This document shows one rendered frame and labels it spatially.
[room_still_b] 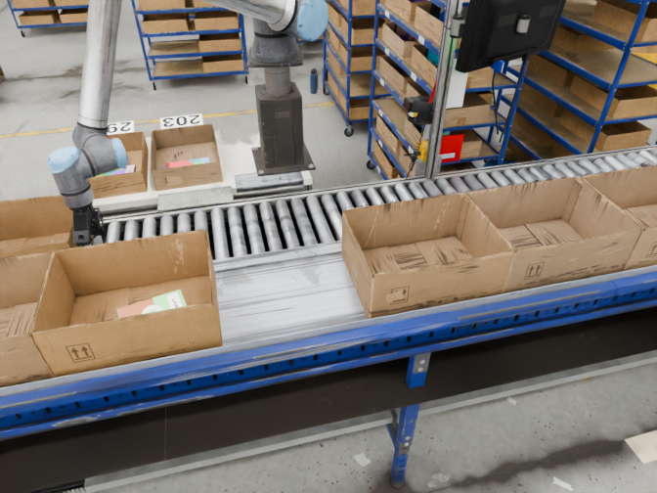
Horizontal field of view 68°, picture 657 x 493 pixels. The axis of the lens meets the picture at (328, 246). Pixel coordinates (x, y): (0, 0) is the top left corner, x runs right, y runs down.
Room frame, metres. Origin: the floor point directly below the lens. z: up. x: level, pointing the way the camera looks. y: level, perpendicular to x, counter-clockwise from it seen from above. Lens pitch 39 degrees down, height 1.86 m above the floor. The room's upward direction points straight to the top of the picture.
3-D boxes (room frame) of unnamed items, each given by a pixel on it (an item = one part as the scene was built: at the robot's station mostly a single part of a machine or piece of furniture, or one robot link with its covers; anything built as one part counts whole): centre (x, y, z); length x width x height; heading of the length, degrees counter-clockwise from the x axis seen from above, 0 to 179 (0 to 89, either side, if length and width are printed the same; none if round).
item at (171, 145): (1.96, 0.64, 0.80); 0.38 x 0.28 x 0.10; 15
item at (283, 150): (2.01, 0.21, 0.91); 0.26 x 0.26 x 0.33; 13
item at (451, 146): (1.91, -0.50, 0.85); 0.16 x 0.01 x 0.13; 104
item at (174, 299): (0.85, 0.44, 0.92); 0.16 x 0.11 x 0.07; 117
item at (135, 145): (1.88, 0.94, 0.80); 0.38 x 0.28 x 0.10; 15
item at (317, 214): (1.47, 0.01, 0.72); 0.52 x 0.05 x 0.05; 14
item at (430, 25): (2.59, -0.65, 1.19); 0.40 x 0.30 x 0.10; 14
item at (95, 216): (1.29, 0.78, 0.94); 0.09 x 0.08 x 0.12; 14
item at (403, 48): (3.05, -0.53, 0.99); 0.40 x 0.30 x 0.10; 12
